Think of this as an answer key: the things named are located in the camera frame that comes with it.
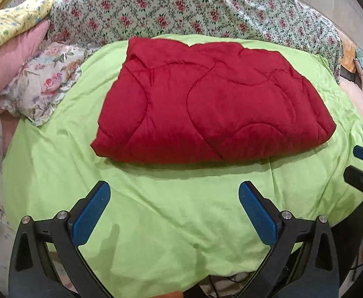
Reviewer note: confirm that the rose floral white quilt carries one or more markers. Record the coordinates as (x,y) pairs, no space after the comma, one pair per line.
(294,25)

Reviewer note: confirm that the red quilted puffer jacket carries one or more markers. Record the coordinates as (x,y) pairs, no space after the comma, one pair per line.
(212,102)

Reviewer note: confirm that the lime green bed sheet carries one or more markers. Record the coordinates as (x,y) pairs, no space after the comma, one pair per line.
(167,228)

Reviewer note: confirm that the yellow floral blanket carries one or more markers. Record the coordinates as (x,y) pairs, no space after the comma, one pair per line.
(19,19)

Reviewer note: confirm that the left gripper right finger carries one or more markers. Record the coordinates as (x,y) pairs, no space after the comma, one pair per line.
(302,258)

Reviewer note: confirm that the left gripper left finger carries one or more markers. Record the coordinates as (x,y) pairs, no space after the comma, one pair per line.
(32,272)

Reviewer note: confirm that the orange wooden nightstand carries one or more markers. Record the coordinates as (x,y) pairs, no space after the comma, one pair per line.
(349,53)

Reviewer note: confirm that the pink pillow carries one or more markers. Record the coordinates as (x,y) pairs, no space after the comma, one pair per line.
(15,52)

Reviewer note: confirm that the large flower print pillow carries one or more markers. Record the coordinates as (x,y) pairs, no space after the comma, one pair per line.
(43,81)

